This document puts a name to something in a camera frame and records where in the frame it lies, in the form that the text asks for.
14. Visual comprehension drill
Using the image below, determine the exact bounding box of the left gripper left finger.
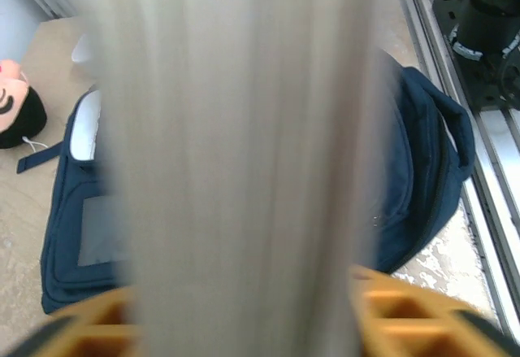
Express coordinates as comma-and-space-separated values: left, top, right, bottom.
0, 285, 143, 357

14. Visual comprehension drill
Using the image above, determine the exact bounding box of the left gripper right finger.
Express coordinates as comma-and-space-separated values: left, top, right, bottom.
351, 265, 520, 357

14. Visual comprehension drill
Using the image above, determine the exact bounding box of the navy blue student backpack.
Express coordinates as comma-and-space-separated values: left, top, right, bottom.
15, 66, 476, 316

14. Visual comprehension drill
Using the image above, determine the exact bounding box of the brown hardcover book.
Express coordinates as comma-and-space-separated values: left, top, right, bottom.
93, 0, 403, 357

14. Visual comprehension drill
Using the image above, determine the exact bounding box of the plush doll with pink shirt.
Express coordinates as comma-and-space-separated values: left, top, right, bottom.
0, 58, 50, 150

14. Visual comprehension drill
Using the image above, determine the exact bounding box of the aluminium frame rail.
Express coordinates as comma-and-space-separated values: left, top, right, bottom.
389, 0, 520, 333

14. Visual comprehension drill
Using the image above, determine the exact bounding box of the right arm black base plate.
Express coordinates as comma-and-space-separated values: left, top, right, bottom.
431, 0, 520, 111

